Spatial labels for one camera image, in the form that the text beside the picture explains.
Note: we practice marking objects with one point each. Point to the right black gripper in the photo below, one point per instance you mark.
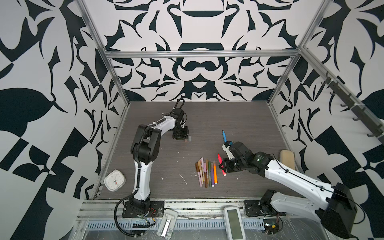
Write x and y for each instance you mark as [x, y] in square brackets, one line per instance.
[226, 166]

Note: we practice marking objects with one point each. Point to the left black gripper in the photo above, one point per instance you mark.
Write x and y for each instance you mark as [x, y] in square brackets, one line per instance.
[185, 136]

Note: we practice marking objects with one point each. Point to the red pink marker pen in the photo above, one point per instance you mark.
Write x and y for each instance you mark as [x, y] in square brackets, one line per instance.
[221, 165]

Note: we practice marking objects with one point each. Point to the blue marker pen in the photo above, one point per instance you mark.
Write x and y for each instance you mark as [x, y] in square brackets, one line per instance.
[224, 136]

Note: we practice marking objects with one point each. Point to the orange marker pen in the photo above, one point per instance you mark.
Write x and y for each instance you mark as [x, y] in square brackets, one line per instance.
[215, 173]

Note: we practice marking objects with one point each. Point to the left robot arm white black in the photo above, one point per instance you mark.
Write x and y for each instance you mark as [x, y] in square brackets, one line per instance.
[145, 150]

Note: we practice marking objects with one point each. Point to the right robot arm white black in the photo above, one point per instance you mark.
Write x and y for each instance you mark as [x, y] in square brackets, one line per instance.
[331, 205]

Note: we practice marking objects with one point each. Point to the purple marker pen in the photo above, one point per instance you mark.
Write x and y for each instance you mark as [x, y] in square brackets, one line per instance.
[212, 174]

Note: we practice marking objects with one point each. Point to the green marker pen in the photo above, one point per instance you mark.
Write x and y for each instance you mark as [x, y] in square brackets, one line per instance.
[209, 173]

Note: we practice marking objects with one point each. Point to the light pink marker pen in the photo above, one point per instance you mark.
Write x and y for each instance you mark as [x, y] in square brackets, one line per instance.
[202, 162]

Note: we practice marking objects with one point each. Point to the gold tan marker pen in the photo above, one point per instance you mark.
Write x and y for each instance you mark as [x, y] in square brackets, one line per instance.
[200, 171]

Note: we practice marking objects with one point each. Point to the beige whiteboard eraser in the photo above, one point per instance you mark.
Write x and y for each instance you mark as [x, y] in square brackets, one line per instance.
[287, 158]

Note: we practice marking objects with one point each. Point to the white handheld display device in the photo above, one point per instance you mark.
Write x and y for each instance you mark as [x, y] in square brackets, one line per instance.
[233, 223]

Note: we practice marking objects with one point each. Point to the small green led circuit board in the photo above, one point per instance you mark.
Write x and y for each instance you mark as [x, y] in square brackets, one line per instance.
[273, 226]

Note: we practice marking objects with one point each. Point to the white square clock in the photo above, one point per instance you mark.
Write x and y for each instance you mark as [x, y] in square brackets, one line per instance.
[114, 180]

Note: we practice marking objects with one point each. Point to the white grey remote device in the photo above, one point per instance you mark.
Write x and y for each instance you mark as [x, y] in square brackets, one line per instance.
[167, 224]

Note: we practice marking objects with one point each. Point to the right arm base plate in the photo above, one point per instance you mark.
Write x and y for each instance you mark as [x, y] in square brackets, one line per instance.
[259, 208]

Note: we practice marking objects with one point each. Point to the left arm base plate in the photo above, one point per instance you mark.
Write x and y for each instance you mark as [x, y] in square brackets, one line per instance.
[153, 208]

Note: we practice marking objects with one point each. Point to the aluminium frame front rail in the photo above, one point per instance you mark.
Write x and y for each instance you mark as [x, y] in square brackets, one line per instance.
[211, 208]

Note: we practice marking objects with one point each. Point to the black coat hook rail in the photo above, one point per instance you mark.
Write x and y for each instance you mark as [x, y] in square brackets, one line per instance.
[360, 110]

